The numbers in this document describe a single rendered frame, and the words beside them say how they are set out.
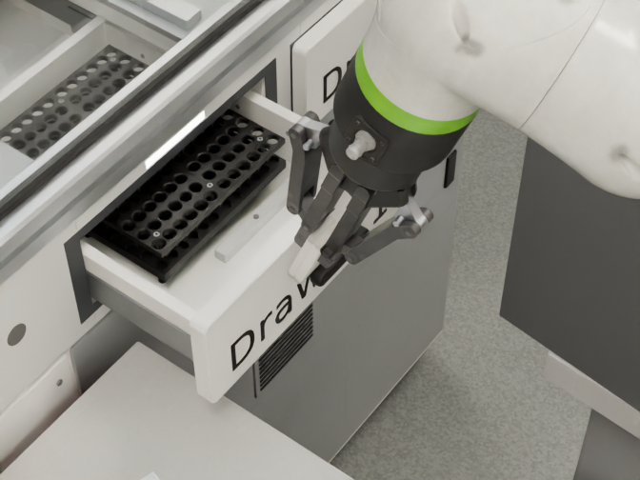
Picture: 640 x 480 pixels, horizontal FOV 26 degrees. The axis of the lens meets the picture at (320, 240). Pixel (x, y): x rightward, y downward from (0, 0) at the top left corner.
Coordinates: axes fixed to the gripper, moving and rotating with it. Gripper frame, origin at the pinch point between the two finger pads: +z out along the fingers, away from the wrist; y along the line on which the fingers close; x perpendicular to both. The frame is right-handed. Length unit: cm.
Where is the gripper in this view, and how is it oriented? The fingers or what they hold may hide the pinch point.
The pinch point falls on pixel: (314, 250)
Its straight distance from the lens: 115.7
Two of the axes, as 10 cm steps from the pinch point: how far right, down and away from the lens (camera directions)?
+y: 7.5, 6.5, -1.0
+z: -2.8, 4.6, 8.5
